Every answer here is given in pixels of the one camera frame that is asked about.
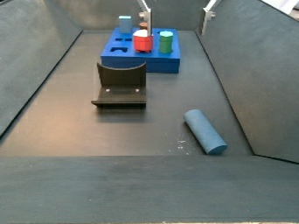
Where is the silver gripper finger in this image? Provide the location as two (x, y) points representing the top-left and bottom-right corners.
(201, 0), (222, 35)
(136, 0), (153, 36)

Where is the blue oval cylinder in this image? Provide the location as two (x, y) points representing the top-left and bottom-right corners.
(183, 109), (229, 155)

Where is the black curved fixture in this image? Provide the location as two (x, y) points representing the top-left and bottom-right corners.
(91, 63), (147, 107)

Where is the brown round peg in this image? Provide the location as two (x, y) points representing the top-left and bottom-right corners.
(139, 22), (147, 30)

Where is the light blue rectangular peg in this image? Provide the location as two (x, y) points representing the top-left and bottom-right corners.
(118, 16), (132, 33)

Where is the green hexagonal peg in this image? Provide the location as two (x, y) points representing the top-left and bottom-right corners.
(159, 31), (174, 53)

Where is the red peg white top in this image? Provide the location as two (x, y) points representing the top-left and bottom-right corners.
(134, 30), (154, 53)

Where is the blue shape sorter block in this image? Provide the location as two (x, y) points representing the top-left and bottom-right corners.
(100, 28), (182, 74)

